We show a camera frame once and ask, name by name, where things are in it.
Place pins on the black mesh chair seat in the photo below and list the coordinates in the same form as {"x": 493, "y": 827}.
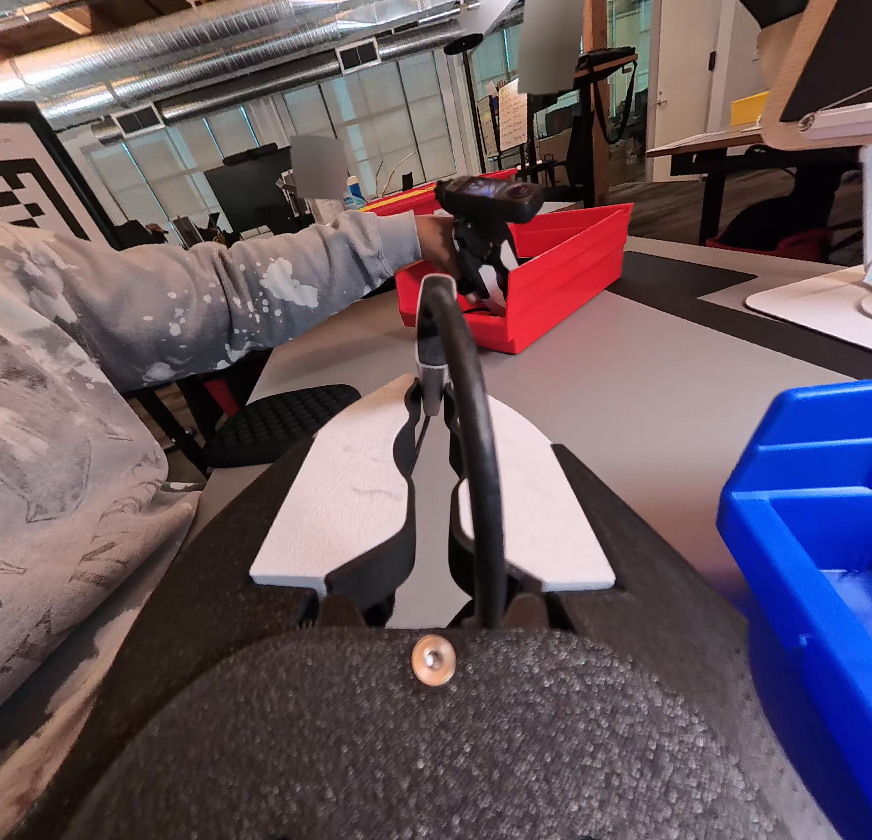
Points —
{"x": 286, "y": 417}

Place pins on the long red plastic bin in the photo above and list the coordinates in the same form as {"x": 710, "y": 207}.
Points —
{"x": 409, "y": 203}

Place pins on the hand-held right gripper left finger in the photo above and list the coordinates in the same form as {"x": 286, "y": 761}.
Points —
{"x": 340, "y": 499}

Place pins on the black white marker board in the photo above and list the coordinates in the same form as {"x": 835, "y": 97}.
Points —
{"x": 41, "y": 145}

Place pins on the black floor lamp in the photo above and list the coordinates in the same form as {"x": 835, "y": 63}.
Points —
{"x": 464, "y": 41}

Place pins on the person's grey printed clothing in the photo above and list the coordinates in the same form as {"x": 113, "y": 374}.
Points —
{"x": 68, "y": 445}

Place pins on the black monitor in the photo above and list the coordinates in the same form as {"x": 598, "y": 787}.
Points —
{"x": 245, "y": 192}

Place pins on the person's left hand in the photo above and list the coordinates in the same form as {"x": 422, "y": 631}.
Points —
{"x": 436, "y": 247}

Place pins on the white stand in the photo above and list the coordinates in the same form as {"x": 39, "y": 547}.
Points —
{"x": 804, "y": 301}

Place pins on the yellow box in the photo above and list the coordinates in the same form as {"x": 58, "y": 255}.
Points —
{"x": 749, "y": 111}

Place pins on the blue plastic bin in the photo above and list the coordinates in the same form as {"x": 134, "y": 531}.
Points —
{"x": 817, "y": 581}

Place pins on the wooden board with dark screen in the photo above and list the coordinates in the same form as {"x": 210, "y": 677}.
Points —
{"x": 797, "y": 56}

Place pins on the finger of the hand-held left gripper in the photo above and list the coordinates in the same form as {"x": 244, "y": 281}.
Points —
{"x": 496, "y": 288}

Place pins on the whiteboard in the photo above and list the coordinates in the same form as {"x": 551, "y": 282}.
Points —
{"x": 512, "y": 114}

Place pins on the wooden post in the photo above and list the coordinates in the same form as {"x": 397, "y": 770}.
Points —
{"x": 596, "y": 8}

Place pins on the white bottle blue label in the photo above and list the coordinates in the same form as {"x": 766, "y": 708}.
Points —
{"x": 354, "y": 196}

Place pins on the black bag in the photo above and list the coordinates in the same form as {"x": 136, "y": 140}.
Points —
{"x": 606, "y": 56}

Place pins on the silver air duct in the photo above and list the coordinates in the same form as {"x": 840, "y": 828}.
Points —
{"x": 204, "y": 43}

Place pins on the wooden desk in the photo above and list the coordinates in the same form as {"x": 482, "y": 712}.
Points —
{"x": 708, "y": 143}

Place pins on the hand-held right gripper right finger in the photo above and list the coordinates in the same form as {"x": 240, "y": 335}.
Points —
{"x": 552, "y": 513}

